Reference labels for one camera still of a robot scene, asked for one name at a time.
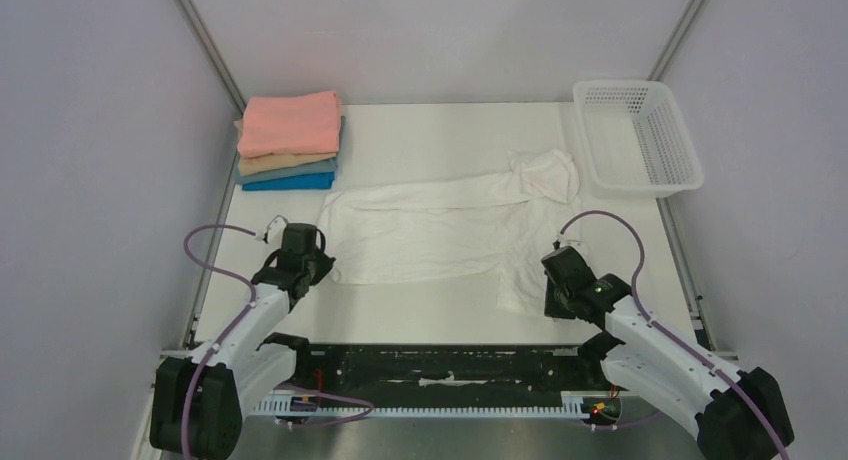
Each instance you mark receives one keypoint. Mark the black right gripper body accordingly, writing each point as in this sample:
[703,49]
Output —
[553,296]

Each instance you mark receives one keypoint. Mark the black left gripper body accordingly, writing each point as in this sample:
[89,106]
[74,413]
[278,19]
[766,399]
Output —
[318,266]

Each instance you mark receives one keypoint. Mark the white t shirt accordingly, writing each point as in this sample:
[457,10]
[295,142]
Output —
[501,223]

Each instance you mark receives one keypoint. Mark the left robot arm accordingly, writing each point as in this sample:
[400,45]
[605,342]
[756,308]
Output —
[200,400]

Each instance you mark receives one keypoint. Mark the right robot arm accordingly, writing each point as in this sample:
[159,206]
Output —
[731,413]

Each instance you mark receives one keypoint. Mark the blue folded t shirt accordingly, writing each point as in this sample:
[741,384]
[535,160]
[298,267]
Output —
[313,181]

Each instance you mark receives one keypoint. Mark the beige folded t shirt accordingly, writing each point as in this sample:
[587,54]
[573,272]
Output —
[281,162]

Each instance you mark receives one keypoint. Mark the pink folded t shirt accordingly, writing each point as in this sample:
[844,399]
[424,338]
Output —
[307,124]

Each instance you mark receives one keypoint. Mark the white plastic basket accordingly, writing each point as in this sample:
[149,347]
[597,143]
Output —
[634,140]

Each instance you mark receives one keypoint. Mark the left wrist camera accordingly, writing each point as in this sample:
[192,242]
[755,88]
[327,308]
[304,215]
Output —
[275,226]

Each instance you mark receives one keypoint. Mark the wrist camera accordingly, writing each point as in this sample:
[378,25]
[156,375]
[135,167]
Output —
[576,244]
[275,226]

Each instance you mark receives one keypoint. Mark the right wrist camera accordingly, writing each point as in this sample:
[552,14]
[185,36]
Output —
[576,244]

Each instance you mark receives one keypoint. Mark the white cable duct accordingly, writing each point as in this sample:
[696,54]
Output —
[284,404]

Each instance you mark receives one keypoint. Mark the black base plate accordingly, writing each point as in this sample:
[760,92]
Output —
[450,375]

